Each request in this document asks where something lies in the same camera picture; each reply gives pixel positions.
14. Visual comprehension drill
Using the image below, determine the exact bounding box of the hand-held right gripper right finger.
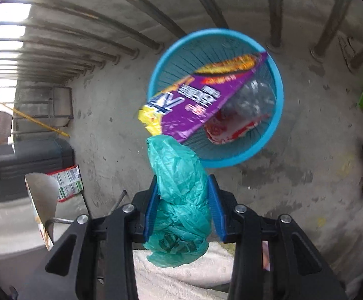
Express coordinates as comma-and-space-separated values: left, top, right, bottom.
208, 175, 348, 300

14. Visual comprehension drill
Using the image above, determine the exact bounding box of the metal rack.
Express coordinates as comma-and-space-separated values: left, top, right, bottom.
13, 86, 75, 129

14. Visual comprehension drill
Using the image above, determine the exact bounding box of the green plastic bag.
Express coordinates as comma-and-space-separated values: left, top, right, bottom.
143, 135, 214, 268

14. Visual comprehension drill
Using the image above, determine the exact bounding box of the dark grey storage cabinet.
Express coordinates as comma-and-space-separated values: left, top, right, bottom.
0, 137, 76, 204

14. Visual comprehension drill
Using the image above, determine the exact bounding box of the red white green carton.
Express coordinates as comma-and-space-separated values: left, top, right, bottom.
47, 164, 85, 204

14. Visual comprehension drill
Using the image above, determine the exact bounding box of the purple yellow snack packet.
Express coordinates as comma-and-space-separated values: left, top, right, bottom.
138, 51, 270, 146

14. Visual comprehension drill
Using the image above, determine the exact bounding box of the yellow stick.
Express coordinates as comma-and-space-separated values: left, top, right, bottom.
0, 99, 71, 139

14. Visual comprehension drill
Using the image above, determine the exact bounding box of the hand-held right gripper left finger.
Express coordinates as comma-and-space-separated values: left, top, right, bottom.
19, 175, 159, 300

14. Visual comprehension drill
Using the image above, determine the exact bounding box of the blue plastic mesh basket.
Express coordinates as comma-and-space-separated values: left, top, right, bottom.
147, 29, 285, 169

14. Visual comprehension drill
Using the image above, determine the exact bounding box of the fruit print tablecloth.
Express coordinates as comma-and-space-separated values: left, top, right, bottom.
24, 172, 60, 252

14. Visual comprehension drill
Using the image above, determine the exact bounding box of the metal balcony railing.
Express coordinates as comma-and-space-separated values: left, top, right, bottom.
0, 0, 363, 79

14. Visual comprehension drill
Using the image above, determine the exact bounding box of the clear bottle with blue label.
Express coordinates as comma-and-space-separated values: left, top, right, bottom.
222, 79, 277, 122

